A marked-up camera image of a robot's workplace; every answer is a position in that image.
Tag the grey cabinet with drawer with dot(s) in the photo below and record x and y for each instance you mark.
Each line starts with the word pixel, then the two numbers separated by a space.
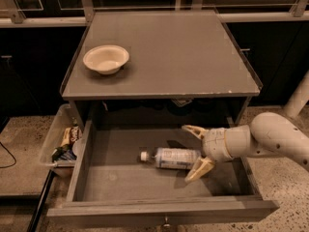
pixel 183 68

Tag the metal railing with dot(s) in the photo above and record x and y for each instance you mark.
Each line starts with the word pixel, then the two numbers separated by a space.
pixel 26 12

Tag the snack bag in bin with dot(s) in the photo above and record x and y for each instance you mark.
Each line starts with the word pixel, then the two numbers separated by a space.
pixel 65 150

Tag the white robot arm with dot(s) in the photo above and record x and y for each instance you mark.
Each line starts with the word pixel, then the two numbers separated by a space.
pixel 267 133

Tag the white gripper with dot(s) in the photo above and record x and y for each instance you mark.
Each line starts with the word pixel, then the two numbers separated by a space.
pixel 213 144

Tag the clear plastic storage bin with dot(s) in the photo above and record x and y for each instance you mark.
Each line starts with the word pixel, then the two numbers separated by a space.
pixel 62 120

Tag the white robot base leg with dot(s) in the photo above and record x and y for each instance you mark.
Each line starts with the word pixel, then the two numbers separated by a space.
pixel 299 98

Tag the blue plastic water bottle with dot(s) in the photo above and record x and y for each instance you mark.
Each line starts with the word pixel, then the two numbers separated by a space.
pixel 170 158

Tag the open grey top drawer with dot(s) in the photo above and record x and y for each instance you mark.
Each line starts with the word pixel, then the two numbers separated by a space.
pixel 110 187

